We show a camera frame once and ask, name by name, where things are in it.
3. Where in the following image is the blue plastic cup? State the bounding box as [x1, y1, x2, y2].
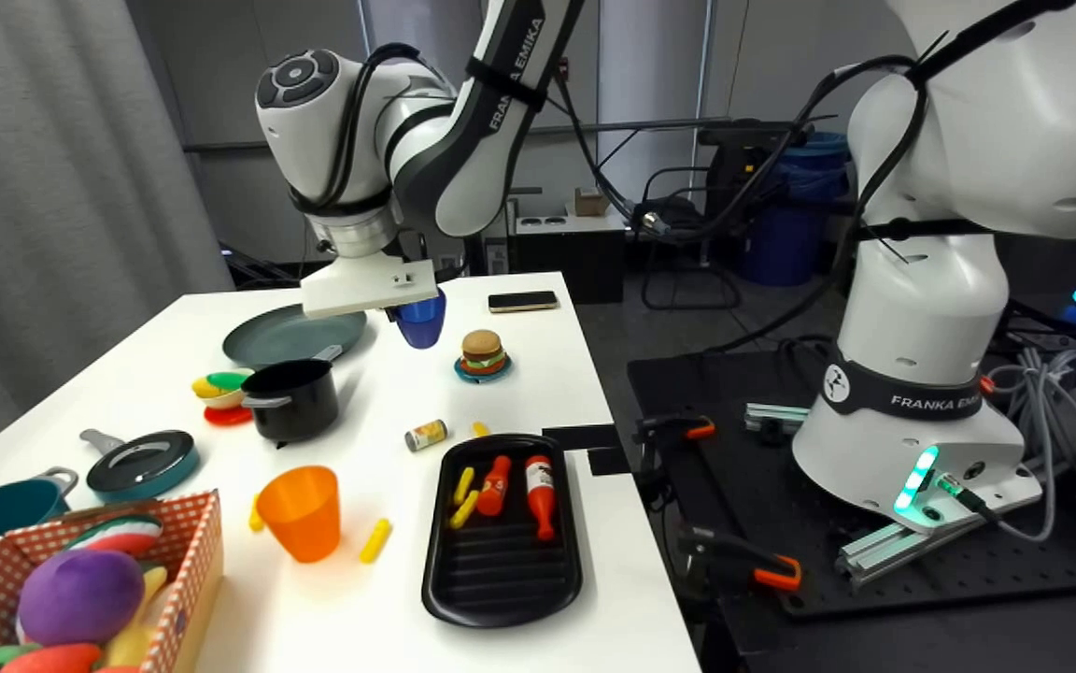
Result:
[388, 291, 451, 351]

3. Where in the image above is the orange plastic cup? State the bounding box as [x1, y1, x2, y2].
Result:
[252, 465, 347, 564]

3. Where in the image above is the black ribbed plastic tray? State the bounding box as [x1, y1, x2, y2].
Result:
[419, 431, 588, 634]

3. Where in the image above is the large grey tray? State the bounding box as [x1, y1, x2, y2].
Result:
[222, 302, 372, 374]

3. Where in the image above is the black tape strip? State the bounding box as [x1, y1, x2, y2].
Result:
[485, 288, 565, 315]

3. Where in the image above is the toy hamburger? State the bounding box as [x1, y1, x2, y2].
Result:
[461, 325, 511, 374]

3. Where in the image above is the toy burger stack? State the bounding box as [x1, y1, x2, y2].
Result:
[451, 351, 516, 384]

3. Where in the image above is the small toy food can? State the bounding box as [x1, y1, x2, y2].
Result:
[405, 417, 451, 457]

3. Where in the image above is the plain toy ketchup bottle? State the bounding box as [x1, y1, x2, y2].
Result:
[476, 453, 516, 523]

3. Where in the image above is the red ketchup bottle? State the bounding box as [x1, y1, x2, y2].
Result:
[521, 453, 565, 545]

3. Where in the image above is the black equipment box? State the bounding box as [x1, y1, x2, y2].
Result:
[697, 118, 820, 232]

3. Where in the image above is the blue storage bin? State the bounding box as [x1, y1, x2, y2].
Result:
[735, 130, 856, 288]

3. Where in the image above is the green toy food piece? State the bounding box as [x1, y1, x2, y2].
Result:
[201, 368, 253, 398]

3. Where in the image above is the red toy food slice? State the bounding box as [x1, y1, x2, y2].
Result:
[201, 401, 260, 431]

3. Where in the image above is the teal frying pan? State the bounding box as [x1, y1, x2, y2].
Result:
[75, 427, 205, 509]

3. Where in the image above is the red checkered cardboard basket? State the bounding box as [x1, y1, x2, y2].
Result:
[0, 485, 228, 673]

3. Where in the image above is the striped plush food slice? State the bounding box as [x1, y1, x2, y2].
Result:
[68, 517, 167, 561]

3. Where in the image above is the yellow plush vegetable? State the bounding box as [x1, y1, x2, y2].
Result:
[100, 564, 175, 673]

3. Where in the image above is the purple plush vegetable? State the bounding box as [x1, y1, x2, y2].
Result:
[14, 551, 149, 652]

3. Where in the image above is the red plush vegetable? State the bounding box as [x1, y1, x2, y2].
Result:
[0, 640, 108, 673]

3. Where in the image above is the orange handled black clamp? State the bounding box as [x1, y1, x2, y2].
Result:
[636, 413, 720, 453]
[684, 523, 808, 598]

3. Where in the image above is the aluminium extrusion rail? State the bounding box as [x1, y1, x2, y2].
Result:
[834, 474, 1047, 583]

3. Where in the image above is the grey cable bundle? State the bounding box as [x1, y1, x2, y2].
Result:
[979, 346, 1076, 545]

